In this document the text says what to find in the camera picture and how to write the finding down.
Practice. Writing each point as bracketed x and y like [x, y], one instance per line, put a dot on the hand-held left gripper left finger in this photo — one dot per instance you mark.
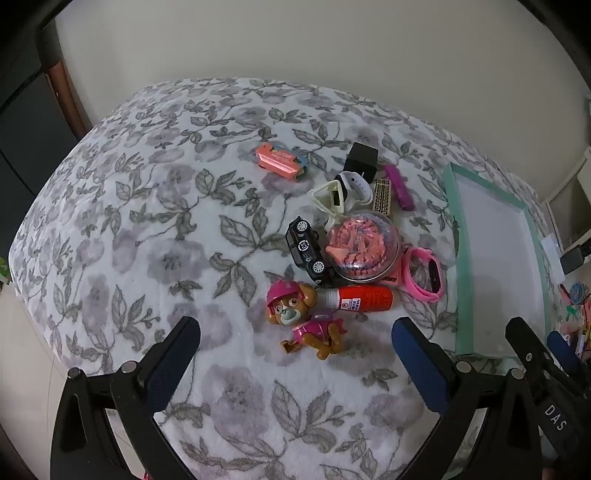
[171, 369]

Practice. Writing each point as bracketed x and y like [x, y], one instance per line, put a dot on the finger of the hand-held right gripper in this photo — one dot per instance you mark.
[524, 339]
[561, 346]

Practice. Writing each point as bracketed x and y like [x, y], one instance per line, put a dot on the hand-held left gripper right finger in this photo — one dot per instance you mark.
[420, 364]

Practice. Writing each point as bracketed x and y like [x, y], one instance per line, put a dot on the red glue bottle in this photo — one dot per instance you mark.
[364, 299]

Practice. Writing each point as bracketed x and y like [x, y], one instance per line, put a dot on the teal cardboard box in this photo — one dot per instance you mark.
[494, 258]

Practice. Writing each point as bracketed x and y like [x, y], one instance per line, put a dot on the pink fitness band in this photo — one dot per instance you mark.
[434, 272]

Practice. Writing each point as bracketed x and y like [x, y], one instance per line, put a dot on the clear dome container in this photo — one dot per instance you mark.
[362, 247]

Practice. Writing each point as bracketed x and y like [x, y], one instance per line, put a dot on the pink puppy toy figure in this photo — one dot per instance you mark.
[288, 309]

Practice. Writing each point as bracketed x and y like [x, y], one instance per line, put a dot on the black toy car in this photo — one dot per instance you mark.
[304, 247]

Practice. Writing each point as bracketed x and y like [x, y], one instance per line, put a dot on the gold patterned harmonica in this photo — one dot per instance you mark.
[383, 196]

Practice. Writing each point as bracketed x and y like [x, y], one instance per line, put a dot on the magenta rectangular block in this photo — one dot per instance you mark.
[399, 187]

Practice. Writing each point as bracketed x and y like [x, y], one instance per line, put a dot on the black charger adapter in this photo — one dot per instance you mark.
[361, 157]

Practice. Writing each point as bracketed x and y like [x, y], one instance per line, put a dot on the orange blue toy bus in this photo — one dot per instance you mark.
[277, 159]

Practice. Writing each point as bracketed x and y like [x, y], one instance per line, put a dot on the colourful clutter pile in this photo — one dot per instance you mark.
[575, 304]

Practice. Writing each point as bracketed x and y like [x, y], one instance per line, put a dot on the small black device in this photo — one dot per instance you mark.
[572, 261]

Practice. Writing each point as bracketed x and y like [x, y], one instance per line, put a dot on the white electronic device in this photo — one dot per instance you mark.
[551, 247]

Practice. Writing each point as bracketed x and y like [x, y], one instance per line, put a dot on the white cabinet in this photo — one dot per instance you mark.
[570, 189]

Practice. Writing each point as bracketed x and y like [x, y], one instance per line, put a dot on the dark cabinet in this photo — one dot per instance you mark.
[27, 152]

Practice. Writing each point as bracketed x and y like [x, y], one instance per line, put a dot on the brown wooden post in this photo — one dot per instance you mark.
[67, 92]

